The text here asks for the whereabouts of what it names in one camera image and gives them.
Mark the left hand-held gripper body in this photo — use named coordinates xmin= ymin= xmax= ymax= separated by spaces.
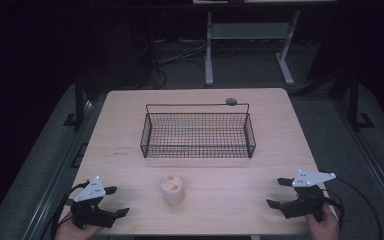
xmin=70 ymin=176 xmax=115 ymax=230

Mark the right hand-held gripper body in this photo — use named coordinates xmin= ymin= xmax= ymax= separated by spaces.
xmin=280 ymin=168 xmax=337 ymax=223

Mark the black wire basket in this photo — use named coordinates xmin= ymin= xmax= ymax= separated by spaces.
xmin=139 ymin=102 xmax=257 ymax=160

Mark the person's left hand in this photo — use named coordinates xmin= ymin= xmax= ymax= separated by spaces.
xmin=54 ymin=214 xmax=103 ymax=240

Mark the person's right hand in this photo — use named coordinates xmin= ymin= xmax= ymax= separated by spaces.
xmin=306 ymin=205 xmax=341 ymax=240

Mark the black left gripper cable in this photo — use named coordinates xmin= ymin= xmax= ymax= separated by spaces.
xmin=50 ymin=180 xmax=91 ymax=240

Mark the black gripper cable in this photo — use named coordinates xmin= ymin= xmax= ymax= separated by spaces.
xmin=323 ymin=172 xmax=383 ymax=240
xmin=50 ymin=180 xmax=91 ymax=240

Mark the aluminium rail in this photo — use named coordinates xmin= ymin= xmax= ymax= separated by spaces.
xmin=333 ymin=99 xmax=384 ymax=223
xmin=21 ymin=98 xmax=107 ymax=240

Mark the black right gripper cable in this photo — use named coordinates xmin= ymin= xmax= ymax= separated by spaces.
xmin=323 ymin=172 xmax=383 ymax=240

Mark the black stand post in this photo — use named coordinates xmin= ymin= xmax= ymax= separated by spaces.
xmin=63 ymin=74 xmax=87 ymax=128
xmin=346 ymin=70 xmax=376 ymax=132

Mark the bundle of floor cables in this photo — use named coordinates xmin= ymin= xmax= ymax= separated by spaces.
xmin=134 ymin=36 xmax=208 ymax=90

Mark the white metal stand frame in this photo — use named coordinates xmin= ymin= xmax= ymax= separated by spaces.
xmin=204 ymin=9 xmax=301 ymax=87

